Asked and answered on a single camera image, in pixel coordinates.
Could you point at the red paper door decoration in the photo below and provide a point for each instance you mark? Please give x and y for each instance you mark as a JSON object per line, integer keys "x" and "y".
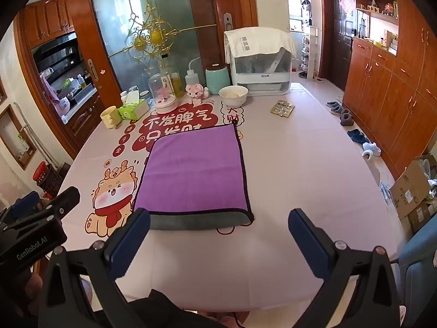
{"x": 347, "y": 4}

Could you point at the white ceramic bowl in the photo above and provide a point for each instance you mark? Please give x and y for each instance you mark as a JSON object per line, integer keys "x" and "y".
{"x": 233, "y": 97}

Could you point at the wooden kitchen cabinets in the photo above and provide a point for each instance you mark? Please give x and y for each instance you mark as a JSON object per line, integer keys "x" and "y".
{"x": 47, "y": 18}

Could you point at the white shoe rack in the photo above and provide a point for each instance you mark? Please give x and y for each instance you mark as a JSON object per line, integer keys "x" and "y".
{"x": 309, "y": 51}

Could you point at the wooden wall cabinet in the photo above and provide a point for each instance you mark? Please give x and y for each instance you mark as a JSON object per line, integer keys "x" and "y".
{"x": 392, "y": 92}

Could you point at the pink plush toy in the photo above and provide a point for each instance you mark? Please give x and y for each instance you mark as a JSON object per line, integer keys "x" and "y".
{"x": 196, "y": 94}

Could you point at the red basket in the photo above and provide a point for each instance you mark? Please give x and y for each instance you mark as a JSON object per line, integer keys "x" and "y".
{"x": 39, "y": 174}

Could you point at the green tissue box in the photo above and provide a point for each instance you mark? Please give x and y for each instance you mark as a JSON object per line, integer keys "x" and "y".
{"x": 133, "y": 110}

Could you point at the frosted glass sliding door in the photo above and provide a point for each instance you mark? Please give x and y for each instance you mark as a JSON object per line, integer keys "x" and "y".
{"x": 160, "y": 13}

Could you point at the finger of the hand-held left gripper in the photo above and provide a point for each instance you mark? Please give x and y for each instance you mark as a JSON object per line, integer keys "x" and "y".
{"x": 63, "y": 200}
{"x": 22, "y": 205}

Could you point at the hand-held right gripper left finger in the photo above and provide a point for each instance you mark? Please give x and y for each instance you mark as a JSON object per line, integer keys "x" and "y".
{"x": 131, "y": 244}

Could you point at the pink cartoon printed tablecloth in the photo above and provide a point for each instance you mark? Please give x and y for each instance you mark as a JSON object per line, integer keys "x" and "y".
{"x": 293, "y": 181}

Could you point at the white slipper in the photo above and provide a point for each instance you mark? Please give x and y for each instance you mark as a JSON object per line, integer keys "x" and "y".
{"x": 371, "y": 150}

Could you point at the glass dome with pink flower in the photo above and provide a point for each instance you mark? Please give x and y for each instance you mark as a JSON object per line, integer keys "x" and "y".
{"x": 163, "y": 92}

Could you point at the pill blister pack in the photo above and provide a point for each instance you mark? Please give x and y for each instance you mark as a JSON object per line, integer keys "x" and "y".
{"x": 282, "y": 108}

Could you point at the small cardboard box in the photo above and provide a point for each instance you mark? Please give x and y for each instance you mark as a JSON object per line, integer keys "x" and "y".
{"x": 421, "y": 217}

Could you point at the blue chair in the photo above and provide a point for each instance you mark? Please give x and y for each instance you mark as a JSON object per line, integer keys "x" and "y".
{"x": 420, "y": 263}

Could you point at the yellow oil bottle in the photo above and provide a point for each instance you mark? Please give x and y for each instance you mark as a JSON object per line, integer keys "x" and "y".
{"x": 176, "y": 85}

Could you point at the mint green canister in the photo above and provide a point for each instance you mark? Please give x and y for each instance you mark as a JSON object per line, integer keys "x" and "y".
{"x": 217, "y": 80}

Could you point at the dark entrance door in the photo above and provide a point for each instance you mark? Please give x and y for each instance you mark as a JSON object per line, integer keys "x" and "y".
{"x": 338, "y": 47}

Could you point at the pink hanging cloth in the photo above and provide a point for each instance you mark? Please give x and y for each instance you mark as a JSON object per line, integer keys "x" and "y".
{"x": 51, "y": 92}

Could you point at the grey slipper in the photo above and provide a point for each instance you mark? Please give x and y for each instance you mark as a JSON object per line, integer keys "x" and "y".
{"x": 347, "y": 118}

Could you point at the person's left hand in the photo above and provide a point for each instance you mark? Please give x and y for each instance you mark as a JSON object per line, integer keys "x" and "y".
{"x": 31, "y": 287}

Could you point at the dark blue slippers pair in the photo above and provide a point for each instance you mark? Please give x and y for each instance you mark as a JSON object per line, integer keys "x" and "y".
{"x": 357, "y": 136}

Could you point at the purple towel with grey underside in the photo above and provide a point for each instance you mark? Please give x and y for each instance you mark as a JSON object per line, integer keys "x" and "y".
{"x": 194, "y": 170}

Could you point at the white countertop appliance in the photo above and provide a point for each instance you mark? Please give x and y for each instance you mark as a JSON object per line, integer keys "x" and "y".
{"x": 261, "y": 75}

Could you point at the small glass jar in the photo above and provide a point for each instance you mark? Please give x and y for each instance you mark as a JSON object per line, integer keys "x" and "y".
{"x": 145, "y": 95}

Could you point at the yellow mug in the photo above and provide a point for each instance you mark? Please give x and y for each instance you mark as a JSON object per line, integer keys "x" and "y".
{"x": 111, "y": 117}

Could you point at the gold door ornament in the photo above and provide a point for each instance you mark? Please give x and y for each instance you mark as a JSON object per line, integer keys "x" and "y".
{"x": 150, "y": 34}

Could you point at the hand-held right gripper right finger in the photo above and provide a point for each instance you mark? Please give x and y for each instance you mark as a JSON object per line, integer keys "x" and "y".
{"x": 309, "y": 244}

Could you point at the white cloth cover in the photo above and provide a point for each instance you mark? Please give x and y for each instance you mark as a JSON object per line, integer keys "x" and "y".
{"x": 259, "y": 39}

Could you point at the dark woven basket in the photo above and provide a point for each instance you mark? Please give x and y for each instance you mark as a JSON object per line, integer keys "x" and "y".
{"x": 51, "y": 182}

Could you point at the large cardboard box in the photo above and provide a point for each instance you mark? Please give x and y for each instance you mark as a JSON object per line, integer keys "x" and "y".
{"x": 409, "y": 188}

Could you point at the white squeeze bottle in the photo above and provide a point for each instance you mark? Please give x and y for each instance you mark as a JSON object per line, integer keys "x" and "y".
{"x": 192, "y": 78}

